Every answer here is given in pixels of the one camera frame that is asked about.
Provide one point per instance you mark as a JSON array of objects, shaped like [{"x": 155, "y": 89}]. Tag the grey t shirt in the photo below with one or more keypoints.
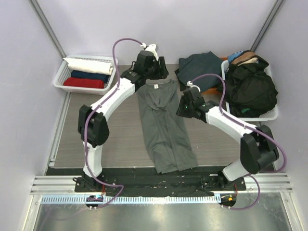
[{"x": 165, "y": 135}]

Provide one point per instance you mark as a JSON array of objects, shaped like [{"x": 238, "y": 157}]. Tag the red rolled t shirt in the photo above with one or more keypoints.
[{"x": 84, "y": 83}]

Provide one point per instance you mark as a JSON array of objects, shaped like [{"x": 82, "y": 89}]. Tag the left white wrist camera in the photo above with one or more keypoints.
[{"x": 151, "y": 48}]

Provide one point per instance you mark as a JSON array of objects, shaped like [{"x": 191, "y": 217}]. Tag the slotted white cable duct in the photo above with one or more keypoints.
[{"x": 96, "y": 199}]

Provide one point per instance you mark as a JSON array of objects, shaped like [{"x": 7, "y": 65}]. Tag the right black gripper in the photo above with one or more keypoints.
[{"x": 184, "y": 109}]

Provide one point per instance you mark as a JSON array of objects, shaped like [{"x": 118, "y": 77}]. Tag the white rolled t shirt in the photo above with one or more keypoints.
[{"x": 89, "y": 66}]

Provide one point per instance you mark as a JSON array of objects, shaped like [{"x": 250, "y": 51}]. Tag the blue and tan clothes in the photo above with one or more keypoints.
[{"x": 240, "y": 57}]

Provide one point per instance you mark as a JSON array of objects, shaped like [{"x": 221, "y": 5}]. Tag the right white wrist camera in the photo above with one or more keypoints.
[{"x": 190, "y": 84}]

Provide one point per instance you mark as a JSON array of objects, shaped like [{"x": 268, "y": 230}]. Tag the navy rolled t shirt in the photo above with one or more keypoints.
[{"x": 93, "y": 76}]

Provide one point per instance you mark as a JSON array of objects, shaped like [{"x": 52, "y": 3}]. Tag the dark teal t shirt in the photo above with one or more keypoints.
[{"x": 196, "y": 65}]

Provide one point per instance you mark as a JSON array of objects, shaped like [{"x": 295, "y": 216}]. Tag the right aluminium frame post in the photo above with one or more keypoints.
[{"x": 277, "y": 6}]

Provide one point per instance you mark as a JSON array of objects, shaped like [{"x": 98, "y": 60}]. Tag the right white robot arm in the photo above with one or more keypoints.
[{"x": 257, "y": 150}]

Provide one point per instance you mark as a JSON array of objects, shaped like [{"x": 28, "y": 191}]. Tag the black clothes pile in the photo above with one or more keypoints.
[{"x": 249, "y": 90}]

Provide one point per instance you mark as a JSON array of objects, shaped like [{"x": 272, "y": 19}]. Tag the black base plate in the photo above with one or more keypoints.
[{"x": 146, "y": 182}]

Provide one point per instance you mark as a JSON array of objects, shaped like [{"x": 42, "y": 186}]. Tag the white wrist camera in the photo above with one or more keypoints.
[
  {"x": 190, "y": 84},
  {"x": 151, "y": 48}
]

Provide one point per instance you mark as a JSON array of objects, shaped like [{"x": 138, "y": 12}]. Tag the aluminium frame post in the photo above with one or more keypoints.
[
  {"x": 47, "y": 27},
  {"x": 277, "y": 6}
]

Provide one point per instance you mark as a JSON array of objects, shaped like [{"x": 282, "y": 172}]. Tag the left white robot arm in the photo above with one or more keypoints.
[{"x": 93, "y": 120}]

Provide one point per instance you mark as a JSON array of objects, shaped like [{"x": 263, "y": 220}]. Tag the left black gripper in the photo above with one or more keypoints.
[{"x": 161, "y": 72}]

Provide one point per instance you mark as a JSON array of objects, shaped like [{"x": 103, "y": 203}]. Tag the white plastic basket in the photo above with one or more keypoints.
[
  {"x": 65, "y": 72},
  {"x": 268, "y": 116}
]

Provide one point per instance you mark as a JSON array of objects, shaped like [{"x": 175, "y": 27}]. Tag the left aluminium frame post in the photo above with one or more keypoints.
[{"x": 47, "y": 27}]

